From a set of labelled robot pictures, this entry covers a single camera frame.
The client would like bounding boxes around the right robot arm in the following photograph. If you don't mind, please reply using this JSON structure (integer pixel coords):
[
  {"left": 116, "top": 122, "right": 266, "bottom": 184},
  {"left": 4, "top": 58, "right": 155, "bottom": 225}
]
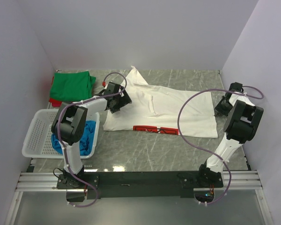
[{"left": 198, "top": 82, "right": 264, "bottom": 186}]

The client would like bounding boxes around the green folded t shirt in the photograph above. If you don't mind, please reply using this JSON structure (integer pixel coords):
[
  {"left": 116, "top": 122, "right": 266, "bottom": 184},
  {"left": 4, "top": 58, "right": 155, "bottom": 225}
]
[{"left": 50, "top": 71, "right": 96, "bottom": 102}]

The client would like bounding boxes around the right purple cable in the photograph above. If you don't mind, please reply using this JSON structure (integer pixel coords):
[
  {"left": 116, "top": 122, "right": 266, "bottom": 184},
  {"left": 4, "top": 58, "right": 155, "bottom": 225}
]
[{"left": 177, "top": 85, "right": 265, "bottom": 206}]

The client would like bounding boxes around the blue t shirt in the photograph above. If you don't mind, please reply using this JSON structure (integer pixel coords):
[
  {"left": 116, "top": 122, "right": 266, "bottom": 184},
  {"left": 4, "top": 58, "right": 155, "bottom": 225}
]
[{"left": 51, "top": 120, "right": 96, "bottom": 156}]

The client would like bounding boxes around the purple cable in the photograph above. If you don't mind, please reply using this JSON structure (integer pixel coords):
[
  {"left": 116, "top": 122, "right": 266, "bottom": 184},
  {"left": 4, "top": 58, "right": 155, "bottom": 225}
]
[
  {"left": 177, "top": 85, "right": 265, "bottom": 206},
  {"left": 56, "top": 72, "right": 127, "bottom": 209}
]

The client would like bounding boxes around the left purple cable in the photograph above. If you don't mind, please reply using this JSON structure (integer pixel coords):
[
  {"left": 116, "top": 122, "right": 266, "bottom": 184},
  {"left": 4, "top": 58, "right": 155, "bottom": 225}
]
[{"left": 56, "top": 72, "right": 127, "bottom": 209}]

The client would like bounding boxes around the red folded t shirt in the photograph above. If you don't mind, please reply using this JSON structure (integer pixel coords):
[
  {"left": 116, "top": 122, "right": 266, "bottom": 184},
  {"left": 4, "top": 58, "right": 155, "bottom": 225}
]
[{"left": 49, "top": 77, "right": 62, "bottom": 107}]

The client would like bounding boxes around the white t shirt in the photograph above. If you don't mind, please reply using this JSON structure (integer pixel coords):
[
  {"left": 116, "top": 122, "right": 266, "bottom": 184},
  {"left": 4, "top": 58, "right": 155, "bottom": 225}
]
[{"left": 103, "top": 67, "right": 218, "bottom": 138}]

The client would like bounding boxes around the white plastic basket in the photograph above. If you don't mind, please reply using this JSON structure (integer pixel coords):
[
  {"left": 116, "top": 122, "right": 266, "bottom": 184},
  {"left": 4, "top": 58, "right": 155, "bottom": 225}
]
[{"left": 22, "top": 109, "right": 100, "bottom": 159}]

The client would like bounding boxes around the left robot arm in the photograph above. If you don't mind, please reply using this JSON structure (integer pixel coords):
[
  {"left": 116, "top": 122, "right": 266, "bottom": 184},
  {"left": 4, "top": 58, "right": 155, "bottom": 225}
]
[{"left": 52, "top": 82, "right": 132, "bottom": 188}]

